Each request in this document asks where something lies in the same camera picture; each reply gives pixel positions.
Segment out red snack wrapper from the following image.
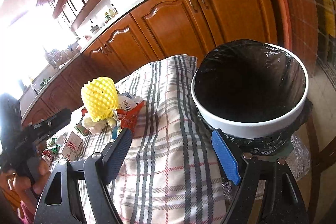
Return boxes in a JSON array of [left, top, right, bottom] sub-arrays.
[[114, 101, 145, 134]]

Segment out yellow foam fruit net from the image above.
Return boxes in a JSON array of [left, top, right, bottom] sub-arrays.
[[81, 77, 119, 122]]

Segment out white tissue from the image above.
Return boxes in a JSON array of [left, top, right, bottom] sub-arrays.
[[81, 113, 117, 134]]

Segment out white blue paper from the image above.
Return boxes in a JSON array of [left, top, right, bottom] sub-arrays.
[[117, 92, 143, 111]]

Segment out white kitchen countertop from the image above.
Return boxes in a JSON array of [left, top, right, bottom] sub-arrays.
[[19, 0, 262, 119]]

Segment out wooden lower kitchen cabinets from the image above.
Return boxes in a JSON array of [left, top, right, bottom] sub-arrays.
[[22, 0, 277, 126]]

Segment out person's left hand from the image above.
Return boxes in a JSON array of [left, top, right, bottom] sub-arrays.
[[1, 159, 51, 196]]

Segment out green crumpled wrapper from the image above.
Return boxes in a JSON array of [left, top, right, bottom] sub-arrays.
[[42, 144, 61, 160]]

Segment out white red paper card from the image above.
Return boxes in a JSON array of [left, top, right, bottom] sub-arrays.
[[60, 131, 83, 161]]

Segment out plaid checkered tablecloth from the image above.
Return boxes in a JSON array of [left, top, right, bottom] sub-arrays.
[[51, 54, 229, 224]]

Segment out condiment bottles on counter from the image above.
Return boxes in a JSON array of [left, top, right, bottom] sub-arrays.
[[104, 5, 118, 23]]

